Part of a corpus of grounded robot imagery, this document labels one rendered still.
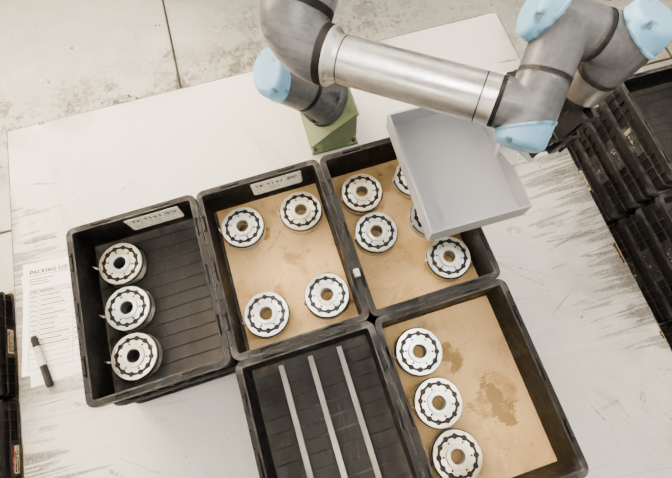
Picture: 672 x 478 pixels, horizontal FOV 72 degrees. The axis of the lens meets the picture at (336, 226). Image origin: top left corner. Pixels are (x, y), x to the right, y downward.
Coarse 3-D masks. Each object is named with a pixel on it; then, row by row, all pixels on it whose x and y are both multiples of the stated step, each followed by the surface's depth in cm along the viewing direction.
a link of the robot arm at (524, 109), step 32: (288, 0) 68; (288, 32) 69; (320, 32) 69; (288, 64) 72; (320, 64) 69; (352, 64) 69; (384, 64) 67; (416, 64) 66; (448, 64) 66; (384, 96) 71; (416, 96) 68; (448, 96) 66; (480, 96) 64; (512, 96) 63; (544, 96) 62; (512, 128) 64; (544, 128) 63
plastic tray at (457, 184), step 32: (416, 128) 98; (448, 128) 98; (480, 128) 98; (416, 160) 96; (448, 160) 95; (480, 160) 95; (416, 192) 88; (448, 192) 93; (480, 192) 93; (512, 192) 92; (448, 224) 91; (480, 224) 89
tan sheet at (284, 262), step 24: (288, 192) 117; (312, 192) 117; (264, 216) 115; (264, 240) 113; (288, 240) 113; (312, 240) 113; (240, 264) 111; (264, 264) 111; (288, 264) 111; (312, 264) 111; (336, 264) 111; (240, 288) 109; (264, 288) 109; (288, 288) 109; (264, 312) 107; (288, 336) 105
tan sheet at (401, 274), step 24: (384, 168) 119; (336, 192) 117; (360, 192) 117; (384, 192) 117; (360, 216) 115; (408, 216) 115; (408, 240) 113; (384, 264) 111; (408, 264) 111; (384, 288) 109; (408, 288) 109; (432, 288) 109
